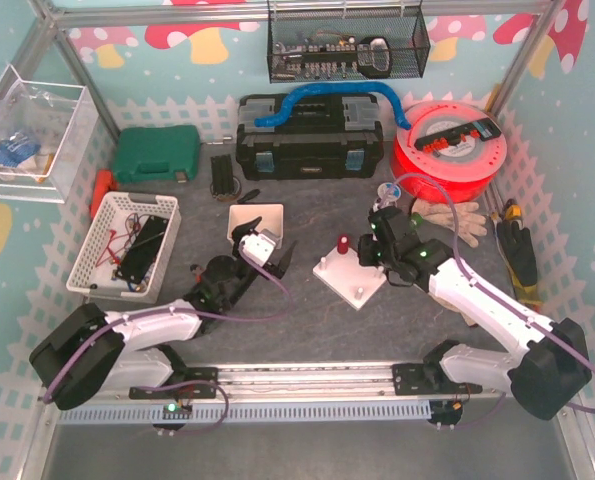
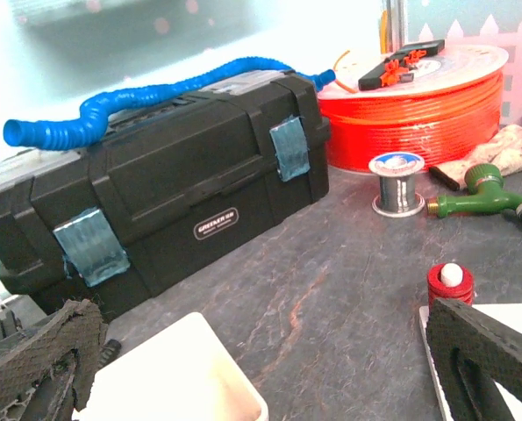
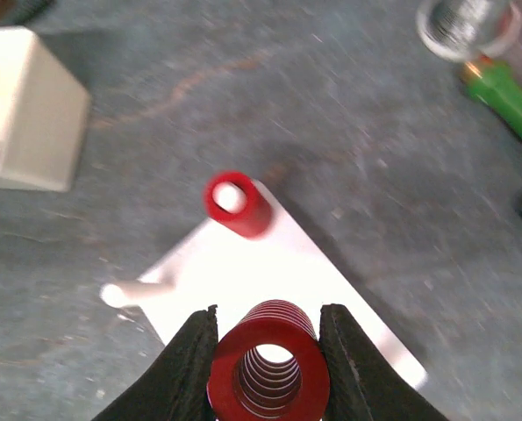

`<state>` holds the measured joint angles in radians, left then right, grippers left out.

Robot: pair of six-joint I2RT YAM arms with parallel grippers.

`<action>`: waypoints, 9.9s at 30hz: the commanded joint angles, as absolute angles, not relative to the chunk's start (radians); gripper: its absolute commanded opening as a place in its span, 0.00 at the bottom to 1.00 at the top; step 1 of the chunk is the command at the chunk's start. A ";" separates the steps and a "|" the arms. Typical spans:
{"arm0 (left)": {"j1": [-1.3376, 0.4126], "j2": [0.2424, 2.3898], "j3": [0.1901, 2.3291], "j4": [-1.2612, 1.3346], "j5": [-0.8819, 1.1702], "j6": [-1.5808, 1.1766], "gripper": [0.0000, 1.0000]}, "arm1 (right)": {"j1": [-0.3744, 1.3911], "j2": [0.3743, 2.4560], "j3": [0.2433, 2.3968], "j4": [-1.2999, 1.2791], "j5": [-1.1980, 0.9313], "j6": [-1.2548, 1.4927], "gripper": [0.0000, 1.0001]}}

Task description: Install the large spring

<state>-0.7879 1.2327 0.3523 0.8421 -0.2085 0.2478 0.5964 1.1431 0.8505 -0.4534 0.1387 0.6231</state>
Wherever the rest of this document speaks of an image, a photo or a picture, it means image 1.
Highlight large red spring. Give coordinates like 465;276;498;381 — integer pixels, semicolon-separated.
336;235;350;255

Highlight white plastic parts bin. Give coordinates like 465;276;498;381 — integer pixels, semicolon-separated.
227;203;284;249

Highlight orange handled cutting pliers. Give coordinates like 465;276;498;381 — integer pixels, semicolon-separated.
189;264;203;278

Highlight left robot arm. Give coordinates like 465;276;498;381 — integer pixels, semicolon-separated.
29;218;294;411

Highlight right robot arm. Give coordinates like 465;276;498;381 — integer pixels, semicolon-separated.
358;206;592;420

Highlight green brass pipe fitting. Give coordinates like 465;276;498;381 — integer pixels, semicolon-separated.
409;213;424;229

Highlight white knit work glove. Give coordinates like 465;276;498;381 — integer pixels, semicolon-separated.
411;199;488;248

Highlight black device in basket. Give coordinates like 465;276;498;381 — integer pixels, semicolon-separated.
116;216;169;284

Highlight green plastic tool case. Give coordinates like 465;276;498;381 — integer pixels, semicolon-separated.
111;125;201;184

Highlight white perforated basket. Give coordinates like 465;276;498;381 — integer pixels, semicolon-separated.
66;191;181;304

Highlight black plastic toolbox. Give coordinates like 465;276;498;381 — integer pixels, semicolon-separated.
235;94;384;181

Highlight orange pneumatic tubing reel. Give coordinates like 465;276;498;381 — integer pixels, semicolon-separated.
390;100;508;203

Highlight black yellow work glove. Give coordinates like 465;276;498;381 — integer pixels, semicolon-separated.
496;220;542;311

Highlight yellow black tool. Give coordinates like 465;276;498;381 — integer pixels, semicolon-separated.
501;199;522;222

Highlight yellow rod in corner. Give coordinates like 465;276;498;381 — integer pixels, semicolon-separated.
484;83;501;112

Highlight white peg base plate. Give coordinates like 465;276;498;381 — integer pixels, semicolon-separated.
312;248;386;310

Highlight solder wire spool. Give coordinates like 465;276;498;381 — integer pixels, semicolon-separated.
372;182;402;212

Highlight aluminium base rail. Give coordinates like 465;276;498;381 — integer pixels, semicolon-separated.
51;360;501;410

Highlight orange tool handle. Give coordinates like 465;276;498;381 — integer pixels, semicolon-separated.
90;169;118;218

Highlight blue corrugated hose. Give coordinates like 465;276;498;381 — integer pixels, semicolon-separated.
254;81;412;132

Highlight grey slotted cable duct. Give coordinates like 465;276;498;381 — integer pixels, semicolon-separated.
59;400;431;425

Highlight black socket rail orange clips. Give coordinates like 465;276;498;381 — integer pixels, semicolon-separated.
414;118;501;153

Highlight black wire mesh shelf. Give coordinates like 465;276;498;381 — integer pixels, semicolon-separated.
267;1;430;83

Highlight clear acrylic wall box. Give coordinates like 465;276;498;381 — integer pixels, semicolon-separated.
0;65;98;204

